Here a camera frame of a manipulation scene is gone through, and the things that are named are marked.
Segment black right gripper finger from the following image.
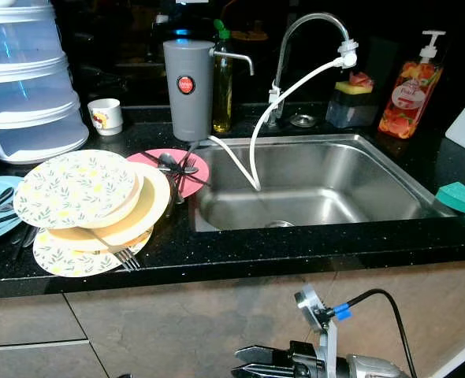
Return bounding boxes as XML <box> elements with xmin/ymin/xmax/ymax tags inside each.
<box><xmin>232</xmin><ymin>362</ymin><xmax>297</xmax><ymax>378</ymax></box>
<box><xmin>233</xmin><ymin>345</ymin><xmax>293</xmax><ymax>365</ymax></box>

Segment metal fork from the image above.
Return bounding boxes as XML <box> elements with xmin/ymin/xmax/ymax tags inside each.
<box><xmin>86</xmin><ymin>228</ymin><xmax>142</xmax><ymax>273</ymax></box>

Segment brown cabinet door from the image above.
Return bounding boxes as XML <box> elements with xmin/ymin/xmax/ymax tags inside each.
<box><xmin>311</xmin><ymin>260</ymin><xmax>465</xmax><ymax>378</ymax></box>
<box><xmin>63</xmin><ymin>272</ymin><xmax>337</xmax><ymax>378</ymax></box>

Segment stainless steel sink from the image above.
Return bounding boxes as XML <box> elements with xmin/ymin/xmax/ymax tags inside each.
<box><xmin>188</xmin><ymin>133</ymin><xmax>456</xmax><ymax>234</ymax></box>

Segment black chopstick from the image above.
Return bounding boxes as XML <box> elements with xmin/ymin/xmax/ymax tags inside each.
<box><xmin>142</xmin><ymin>150</ymin><xmax>212</xmax><ymax>188</ymax></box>
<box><xmin>172</xmin><ymin>140</ymin><xmax>210</xmax><ymax>206</ymax></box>

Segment metal spoon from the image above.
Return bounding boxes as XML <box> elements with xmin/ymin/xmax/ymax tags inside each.
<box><xmin>157</xmin><ymin>153</ymin><xmax>199</xmax><ymax>175</ymax></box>

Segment floral print plate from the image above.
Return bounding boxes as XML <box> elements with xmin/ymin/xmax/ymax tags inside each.
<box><xmin>32</xmin><ymin>226</ymin><xmax>154</xmax><ymax>279</ymax></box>
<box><xmin>13</xmin><ymin>150</ymin><xmax>140</xmax><ymax>231</ymax></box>

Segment pink plate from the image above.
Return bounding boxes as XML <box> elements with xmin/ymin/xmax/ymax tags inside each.
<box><xmin>127</xmin><ymin>148</ymin><xmax>211</xmax><ymax>200</ymax></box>

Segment green sponge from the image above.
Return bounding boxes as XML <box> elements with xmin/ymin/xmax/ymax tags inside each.
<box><xmin>435</xmin><ymin>182</ymin><xmax>465</xmax><ymax>224</ymax></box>

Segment round metal drain cover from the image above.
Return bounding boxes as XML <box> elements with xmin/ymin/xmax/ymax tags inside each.
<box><xmin>289</xmin><ymin>114</ymin><xmax>317</xmax><ymax>128</ymax></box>

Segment brown cabinet drawer front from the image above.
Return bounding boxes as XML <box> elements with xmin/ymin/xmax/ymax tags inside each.
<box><xmin>0</xmin><ymin>293</ymin><xmax>88</xmax><ymax>348</ymax></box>

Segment dark sponge holder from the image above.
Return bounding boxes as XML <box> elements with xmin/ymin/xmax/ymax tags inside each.
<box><xmin>326</xmin><ymin>90</ymin><xmax>380</xmax><ymax>130</ymax></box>

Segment grey cylindrical water filter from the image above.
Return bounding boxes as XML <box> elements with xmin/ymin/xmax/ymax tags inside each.
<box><xmin>163</xmin><ymin>39</ymin><xmax>255</xmax><ymax>143</ymax></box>

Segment green capped oil bottle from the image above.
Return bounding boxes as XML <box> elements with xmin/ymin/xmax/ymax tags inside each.
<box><xmin>212</xmin><ymin>20</ymin><xmax>235</xmax><ymax>134</ymax></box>

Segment yellow sponge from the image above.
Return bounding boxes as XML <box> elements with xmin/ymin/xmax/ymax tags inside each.
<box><xmin>334</xmin><ymin>80</ymin><xmax>374</xmax><ymax>96</ymax></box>

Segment white printed cup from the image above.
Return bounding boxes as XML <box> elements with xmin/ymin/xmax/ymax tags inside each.
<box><xmin>87</xmin><ymin>98</ymin><xmax>125</xmax><ymax>136</ymax></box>

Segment orange soap pump bottle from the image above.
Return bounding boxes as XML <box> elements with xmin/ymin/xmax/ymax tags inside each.
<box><xmin>378</xmin><ymin>30</ymin><xmax>447</xmax><ymax>141</ymax></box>

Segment pink scrubber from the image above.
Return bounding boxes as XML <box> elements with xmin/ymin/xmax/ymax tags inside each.
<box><xmin>348</xmin><ymin>72</ymin><xmax>374</xmax><ymax>87</ymax></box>

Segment chrome gooseneck faucet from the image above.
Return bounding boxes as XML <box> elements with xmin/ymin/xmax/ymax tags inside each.
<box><xmin>267</xmin><ymin>13</ymin><xmax>359</xmax><ymax>128</ymax></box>

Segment stacked translucent plastic food covers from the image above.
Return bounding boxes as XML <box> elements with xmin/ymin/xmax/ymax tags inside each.
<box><xmin>0</xmin><ymin>0</ymin><xmax>90</xmax><ymax>165</ymax></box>

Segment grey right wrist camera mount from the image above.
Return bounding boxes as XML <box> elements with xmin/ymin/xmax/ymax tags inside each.
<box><xmin>295</xmin><ymin>283</ymin><xmax>340</xmax><ymax>378</ymax></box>

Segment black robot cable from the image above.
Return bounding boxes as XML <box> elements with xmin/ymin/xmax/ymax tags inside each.
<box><xmin>333</xmin><ymin>288</ymin><xmax>419</xmax><ymax>378</ymax></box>

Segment white flexible hose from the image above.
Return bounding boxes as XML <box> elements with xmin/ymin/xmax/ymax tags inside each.
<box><xmin>204</xmin><ymin>54</ymin><xmax>352</xmax><ymax>192</ymax></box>

